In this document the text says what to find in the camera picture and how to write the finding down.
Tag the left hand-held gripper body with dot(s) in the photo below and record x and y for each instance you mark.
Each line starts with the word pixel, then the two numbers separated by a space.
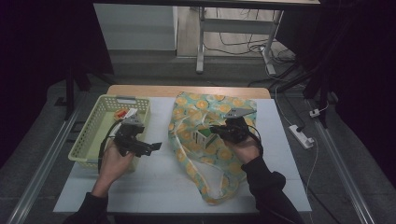
pixel 129 137

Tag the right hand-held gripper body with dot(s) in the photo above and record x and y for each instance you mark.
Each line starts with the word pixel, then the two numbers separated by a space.
pixel 236 130

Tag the small orange red packet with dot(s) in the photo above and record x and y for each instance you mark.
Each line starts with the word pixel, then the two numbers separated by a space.
pixel 120 114

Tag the orange print fabric bag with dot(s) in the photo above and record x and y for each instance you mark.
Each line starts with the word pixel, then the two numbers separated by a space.
pixel 199 105

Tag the pale green plastic basket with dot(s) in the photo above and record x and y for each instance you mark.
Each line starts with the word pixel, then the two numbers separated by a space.
pixel 93 130

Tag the person's right hand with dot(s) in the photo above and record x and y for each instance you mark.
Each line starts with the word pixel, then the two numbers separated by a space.
pixel 244 152

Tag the person's left hand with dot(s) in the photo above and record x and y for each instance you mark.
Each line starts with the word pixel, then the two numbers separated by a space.
pixel 113 165

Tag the white table mat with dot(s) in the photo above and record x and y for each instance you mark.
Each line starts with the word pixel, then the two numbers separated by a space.
pixel 162 186

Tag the white power strip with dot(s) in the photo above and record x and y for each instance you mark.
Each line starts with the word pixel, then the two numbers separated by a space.
pixel 300 136

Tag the black stand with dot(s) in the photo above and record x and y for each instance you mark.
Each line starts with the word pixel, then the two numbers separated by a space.
pixel 70 93
pixel 322 93

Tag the small white adapter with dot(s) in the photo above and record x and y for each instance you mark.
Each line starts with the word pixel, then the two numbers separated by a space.
pixel 314 113

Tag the white cabinet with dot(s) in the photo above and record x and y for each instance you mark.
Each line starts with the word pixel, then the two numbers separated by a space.
pixel 134 28

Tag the dark curtain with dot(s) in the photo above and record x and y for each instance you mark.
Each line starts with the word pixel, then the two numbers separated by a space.
pixel 37 62
pixel 364 77

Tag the aluminium rail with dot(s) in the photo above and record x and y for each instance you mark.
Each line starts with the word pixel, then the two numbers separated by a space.
pixel 342 174
pixel 46 161

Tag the white desk frame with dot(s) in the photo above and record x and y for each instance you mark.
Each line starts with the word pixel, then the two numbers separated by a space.
pixel 236 25

